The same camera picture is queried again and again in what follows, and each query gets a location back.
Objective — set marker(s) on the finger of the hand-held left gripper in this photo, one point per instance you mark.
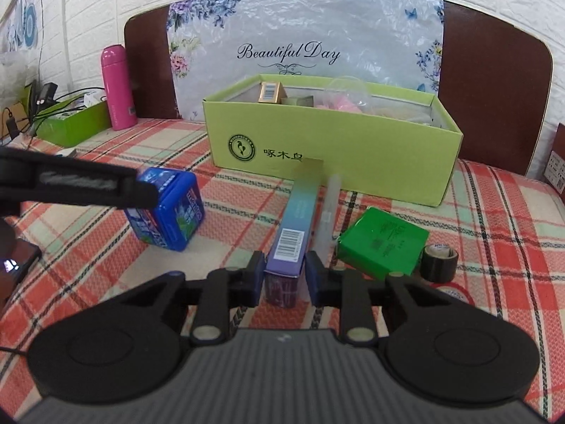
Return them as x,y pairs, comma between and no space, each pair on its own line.
141,193

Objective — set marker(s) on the black phone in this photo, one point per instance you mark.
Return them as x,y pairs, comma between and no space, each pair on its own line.
17,260

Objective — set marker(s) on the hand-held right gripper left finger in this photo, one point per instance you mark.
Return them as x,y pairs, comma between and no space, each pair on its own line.
255,280

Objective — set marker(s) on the plaid blanket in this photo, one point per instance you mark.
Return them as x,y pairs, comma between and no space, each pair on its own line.
485,229

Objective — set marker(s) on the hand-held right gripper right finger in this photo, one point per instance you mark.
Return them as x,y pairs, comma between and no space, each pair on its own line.
312,280

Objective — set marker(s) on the purple blue long box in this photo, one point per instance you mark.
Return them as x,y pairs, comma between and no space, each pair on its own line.
293,229

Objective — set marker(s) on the floral plastic-wrapped panel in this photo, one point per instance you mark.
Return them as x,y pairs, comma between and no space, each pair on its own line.
309,22

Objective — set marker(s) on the blue tin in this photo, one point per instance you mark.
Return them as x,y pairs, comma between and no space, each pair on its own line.
176,212

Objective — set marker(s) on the clear plastic tube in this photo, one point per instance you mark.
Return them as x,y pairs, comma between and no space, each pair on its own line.
329,212

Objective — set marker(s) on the green cardboard box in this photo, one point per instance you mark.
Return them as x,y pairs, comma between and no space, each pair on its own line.
353,159

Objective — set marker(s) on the black tape roll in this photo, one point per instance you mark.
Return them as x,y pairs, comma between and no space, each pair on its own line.
435,269

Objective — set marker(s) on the pink bottle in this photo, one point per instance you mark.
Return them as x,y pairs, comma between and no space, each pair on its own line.
118,92

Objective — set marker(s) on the tan small box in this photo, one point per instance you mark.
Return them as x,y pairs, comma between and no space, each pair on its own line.
270,92

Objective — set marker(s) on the clear plastic cup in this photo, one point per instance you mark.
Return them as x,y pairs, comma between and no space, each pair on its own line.
348,88

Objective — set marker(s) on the olive small box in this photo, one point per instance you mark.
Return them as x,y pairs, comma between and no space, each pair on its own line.
298,100

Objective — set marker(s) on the green square box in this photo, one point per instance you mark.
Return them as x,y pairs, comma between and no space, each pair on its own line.
382,243

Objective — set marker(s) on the blue white wall sticker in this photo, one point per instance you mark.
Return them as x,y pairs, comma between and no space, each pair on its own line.
27,17

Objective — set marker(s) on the small green tray box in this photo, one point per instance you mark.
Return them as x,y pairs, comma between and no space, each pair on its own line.
75,128

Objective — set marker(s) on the brown box with white label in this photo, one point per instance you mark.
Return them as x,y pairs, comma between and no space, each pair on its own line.
557,159

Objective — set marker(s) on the black charger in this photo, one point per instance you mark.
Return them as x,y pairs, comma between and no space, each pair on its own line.
46,93

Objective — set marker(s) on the brown headboard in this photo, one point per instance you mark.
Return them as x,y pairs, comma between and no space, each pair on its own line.
485,97

